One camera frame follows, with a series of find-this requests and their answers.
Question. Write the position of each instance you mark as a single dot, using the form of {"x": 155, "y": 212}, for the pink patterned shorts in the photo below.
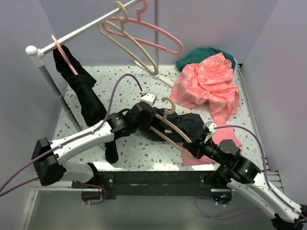
{"x": 208, "y": 82}

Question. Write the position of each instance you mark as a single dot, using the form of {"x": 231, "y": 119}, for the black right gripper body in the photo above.
{"x": 204, "y": 147}

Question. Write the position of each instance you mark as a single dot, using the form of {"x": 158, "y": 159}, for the plain pink folded shorts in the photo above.
{"x": 227, "y": 147}

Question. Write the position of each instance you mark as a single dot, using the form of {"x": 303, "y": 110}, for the dark navy shorts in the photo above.
{"x": 190, "y": 124}

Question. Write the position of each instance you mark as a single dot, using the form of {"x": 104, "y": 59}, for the teal green garment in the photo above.
{"x": 201, "y": 53}

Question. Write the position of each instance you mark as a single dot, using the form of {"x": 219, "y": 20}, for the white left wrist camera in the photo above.
{"x": 149, "y": 98}

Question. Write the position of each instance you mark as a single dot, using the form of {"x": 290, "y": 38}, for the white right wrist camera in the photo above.
{"x": 210, "y": 128}

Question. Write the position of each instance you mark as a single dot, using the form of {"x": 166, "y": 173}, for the pink hanger holding pants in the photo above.
{"x": 64, "y": 56}

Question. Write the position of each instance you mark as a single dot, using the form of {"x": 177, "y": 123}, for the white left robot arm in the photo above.
{"x": 51, "y": 159}

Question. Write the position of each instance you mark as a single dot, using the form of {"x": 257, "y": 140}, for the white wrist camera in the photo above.
{"x": 210, "y": 128}
{"x": 149, "y": 98}

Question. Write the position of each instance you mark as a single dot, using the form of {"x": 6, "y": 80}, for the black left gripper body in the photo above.
{"x": 143, "y": 125}

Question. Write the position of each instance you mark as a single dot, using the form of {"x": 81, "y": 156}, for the aluminium frame rail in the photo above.
{"x": 59, "y": 206}

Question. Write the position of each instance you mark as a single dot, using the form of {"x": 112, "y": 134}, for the black pants on hanger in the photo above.
{"x": 82, "y": 83}

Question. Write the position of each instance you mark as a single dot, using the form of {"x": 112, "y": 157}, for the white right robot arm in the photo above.
{"x": 242, "y": 175}

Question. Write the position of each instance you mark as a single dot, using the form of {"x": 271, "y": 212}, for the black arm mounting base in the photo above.
{"x": 152, "y": 183}

